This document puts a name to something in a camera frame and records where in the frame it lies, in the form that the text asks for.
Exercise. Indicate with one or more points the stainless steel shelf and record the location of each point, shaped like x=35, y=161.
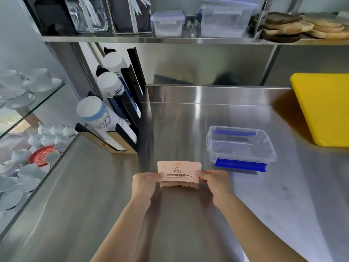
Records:
x=136, y=40

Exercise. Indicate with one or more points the clear container with blue clips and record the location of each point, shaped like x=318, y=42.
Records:
x=240, y=147

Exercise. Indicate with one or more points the group of white porcelain tableware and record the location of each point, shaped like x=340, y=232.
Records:
x=19, y=171

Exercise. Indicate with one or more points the medium paper cup sleeve dark-blue print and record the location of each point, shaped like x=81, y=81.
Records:
x=110, y=84

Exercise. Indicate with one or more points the narrow white paper cup sleeve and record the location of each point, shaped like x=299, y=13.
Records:
x=113, y=62

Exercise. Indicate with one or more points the stack of pink cup sleeves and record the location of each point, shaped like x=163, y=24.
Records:
x=178, y=171

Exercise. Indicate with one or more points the red saucer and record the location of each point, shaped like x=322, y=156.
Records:
x=39, y=158

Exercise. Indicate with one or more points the stack of brown wooden trays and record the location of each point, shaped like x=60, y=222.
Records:
x=283, y=28

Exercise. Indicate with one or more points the person's right hand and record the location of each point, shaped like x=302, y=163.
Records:
x=219, y=186

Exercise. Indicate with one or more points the wide paper cup sleeve light-blue band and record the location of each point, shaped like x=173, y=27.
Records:
x=94, y=110

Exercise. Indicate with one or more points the glass shelf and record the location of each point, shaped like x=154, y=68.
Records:
x=41, y=102

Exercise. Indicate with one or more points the large clear lidded container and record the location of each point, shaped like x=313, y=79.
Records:
x=226, y=20

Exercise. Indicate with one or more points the yellow cutting board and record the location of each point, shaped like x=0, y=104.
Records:
x=324, y=109

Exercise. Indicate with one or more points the small clear lidded container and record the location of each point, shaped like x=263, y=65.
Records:
x=167, y=24

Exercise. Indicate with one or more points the person's right forearm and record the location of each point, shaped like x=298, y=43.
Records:
x=256, y=234

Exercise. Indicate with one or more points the white cup and saucer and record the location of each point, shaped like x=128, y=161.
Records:
x=11, y=81
x=20, y=100
x=42, y=79

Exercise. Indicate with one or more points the black cup holder rack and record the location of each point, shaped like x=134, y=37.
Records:
x=135, y=117

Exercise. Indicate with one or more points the person's left hand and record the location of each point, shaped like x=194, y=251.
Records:
x=143, y=186

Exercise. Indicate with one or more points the person's left forearm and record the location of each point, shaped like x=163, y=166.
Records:
x=122, y=231

